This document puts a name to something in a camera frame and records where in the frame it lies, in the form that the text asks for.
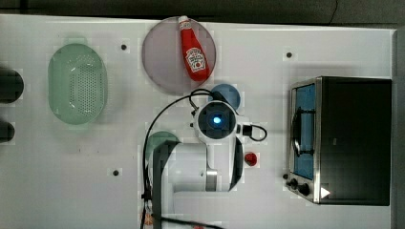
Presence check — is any grey round plate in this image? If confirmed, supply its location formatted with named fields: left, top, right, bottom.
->
left=141, top=16, right=207, bottom=94

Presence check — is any green mug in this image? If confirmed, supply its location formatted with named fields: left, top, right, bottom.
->
left=145, top=131, right=179, bottom=160

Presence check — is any red toy strawberry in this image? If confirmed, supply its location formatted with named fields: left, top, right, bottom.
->
left=245, top=153, right=258, bottom=166

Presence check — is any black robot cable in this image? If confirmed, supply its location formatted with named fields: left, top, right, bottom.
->
left=139, top=88, right=224, bottom=229

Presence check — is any orange slice toy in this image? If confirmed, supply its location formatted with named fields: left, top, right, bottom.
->
left=140, top=213, right=153, bottom=226

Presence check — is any black silver toaster oven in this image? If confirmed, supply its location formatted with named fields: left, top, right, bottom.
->
left=284, top=76, right=392, bottom=206

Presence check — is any red ketchup bottle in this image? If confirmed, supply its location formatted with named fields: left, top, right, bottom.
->
left=178, top=15, right=210, bottom=81

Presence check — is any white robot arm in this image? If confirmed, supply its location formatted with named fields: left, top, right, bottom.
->
left=149, top=100, right=245, bottom=229

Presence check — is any green perforated colander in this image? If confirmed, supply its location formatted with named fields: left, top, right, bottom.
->
left=48, top=44, right=107, bottom=125

